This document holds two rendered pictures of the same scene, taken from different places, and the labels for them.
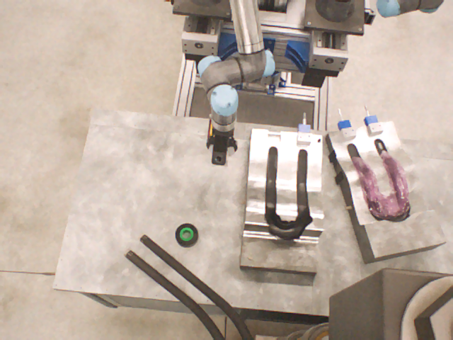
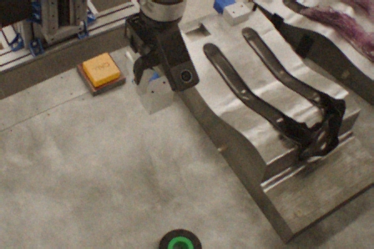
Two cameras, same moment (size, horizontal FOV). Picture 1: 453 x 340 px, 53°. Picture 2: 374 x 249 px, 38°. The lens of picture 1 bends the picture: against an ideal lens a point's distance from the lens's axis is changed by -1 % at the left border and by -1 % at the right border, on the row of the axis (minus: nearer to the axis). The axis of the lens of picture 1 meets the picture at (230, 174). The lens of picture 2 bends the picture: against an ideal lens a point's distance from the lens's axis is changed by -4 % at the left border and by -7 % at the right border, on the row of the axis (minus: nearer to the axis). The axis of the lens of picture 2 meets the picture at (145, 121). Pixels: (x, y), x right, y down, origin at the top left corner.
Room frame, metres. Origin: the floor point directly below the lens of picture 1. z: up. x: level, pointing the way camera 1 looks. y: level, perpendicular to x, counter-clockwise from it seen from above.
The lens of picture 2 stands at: (0.17, 0.43, 1.82)
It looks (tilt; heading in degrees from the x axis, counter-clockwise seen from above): 58 degrees down; 321
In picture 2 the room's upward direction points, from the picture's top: 9 degrees clockwise
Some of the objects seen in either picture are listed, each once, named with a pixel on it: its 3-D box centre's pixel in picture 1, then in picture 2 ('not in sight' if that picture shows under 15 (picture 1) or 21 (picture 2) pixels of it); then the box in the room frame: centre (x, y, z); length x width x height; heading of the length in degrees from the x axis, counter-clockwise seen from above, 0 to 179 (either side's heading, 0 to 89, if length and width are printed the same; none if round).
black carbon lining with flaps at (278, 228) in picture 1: (288, 189); (277, 85); (0.56, -0.21, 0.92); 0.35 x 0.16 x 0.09; 0
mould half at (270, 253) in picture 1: (283, 197); (272, 106); (0.55, -0.19, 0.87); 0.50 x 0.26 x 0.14; 0
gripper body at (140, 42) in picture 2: (223, 128); (155, 27); (0.68, 0.04, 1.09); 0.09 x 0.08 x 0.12; 0
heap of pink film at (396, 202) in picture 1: (383, 181); (361, 17); (0.63, -0.55, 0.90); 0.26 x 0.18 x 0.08; 17
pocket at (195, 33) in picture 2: (273, 138); (194, 37); (0.78, -0.15, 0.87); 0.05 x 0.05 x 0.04; 0
